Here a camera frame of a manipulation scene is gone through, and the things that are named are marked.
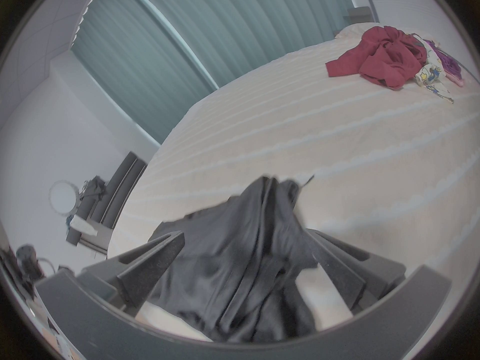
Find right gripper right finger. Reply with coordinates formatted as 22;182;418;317
305;229;409;314

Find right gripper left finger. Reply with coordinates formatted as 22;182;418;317
110;231;187;316

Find black T-shirt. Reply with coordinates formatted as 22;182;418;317
148;176;319;344

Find bed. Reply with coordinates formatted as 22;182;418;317
107;0;480;344

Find white cloth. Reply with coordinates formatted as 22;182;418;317
70;216;99;237

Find black chest of drawers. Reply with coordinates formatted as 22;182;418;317
65;150;148;256

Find blue-green curtain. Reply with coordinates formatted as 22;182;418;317
71;0;220;145
124;0;357;89

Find white printed garment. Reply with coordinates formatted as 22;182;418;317
414;38;456;104

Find dark red garment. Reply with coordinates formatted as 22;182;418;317
325;26;428;90

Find purple garment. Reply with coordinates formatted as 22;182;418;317
425;40;464;80

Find pale pink pillow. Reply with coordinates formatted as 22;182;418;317
334;23;379;40

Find grey bedside table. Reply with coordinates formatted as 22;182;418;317
347;7;372;23

